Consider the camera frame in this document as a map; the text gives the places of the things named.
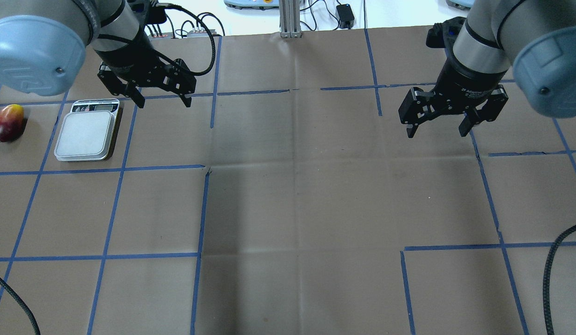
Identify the black gripper body, scale side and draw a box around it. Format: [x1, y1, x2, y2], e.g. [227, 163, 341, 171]
[97, 45, 197, 95]

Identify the red yellow mango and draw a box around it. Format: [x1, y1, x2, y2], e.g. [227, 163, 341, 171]
[0, 104, 25, 142]

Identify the silver digital kitchen scale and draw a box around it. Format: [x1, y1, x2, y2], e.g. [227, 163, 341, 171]
[53, 98, 123, 162]

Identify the black power adapter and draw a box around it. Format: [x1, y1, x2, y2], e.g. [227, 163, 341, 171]
[335, 4, 355, 29]

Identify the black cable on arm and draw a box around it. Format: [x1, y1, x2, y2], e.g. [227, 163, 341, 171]
[151, 4, 217, 77]

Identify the aluminium profile post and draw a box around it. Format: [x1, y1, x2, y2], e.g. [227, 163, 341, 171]
[278, 0, 302, 39]

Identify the black braided cable, far side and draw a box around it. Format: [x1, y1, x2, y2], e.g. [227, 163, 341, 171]
[543, 221, 576, 335]

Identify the black braided cable, scale side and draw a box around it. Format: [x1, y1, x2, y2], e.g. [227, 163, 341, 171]
[0, 268, 41, 335]

